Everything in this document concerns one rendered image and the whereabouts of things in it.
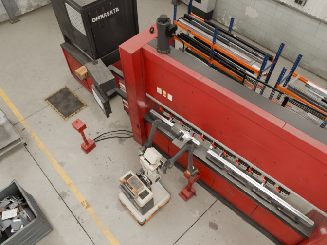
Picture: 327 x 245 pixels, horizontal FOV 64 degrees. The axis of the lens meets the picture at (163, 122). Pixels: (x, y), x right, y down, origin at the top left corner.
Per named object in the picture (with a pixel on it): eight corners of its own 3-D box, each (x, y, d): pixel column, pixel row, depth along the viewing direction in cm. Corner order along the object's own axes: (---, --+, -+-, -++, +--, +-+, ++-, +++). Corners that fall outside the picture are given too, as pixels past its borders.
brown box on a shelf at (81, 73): (73, 73, 508) (71, 68, 498) (84, 67, 519) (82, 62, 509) (81, 80, 495) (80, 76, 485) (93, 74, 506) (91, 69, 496)
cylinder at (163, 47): (153, 49, 344) (152, 16, 306) (165, 41, 355) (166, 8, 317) (172, 60, 330) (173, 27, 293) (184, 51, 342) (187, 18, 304)
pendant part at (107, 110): (95, 100, 431) (90, 84, 402) (101, 97, 435) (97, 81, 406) (107, 118, 408) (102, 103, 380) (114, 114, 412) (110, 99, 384)
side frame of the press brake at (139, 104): (133, 140, 532) (118, 45, 348) (161, 115, 570) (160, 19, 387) (142, 147, 522) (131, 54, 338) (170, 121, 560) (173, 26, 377)
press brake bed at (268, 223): (145, 143, 526) (143, 118, 460) (153, 137, 536) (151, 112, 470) (283, 251, 407) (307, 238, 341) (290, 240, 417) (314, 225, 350)
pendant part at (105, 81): (96, 102, 447) (83, 63, 379) (109, 96, 455) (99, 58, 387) (109, 122, 421) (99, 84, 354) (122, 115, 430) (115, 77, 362)
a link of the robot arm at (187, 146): (186, 140, 359) (189, 143, 351) (191, 145, 367) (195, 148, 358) (163, 163, 363) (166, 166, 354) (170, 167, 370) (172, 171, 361)
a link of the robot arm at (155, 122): (152, 118, 367) (154, 121, 359) (160, 119, 374) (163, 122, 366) (144, 145, 383) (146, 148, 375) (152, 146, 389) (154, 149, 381)
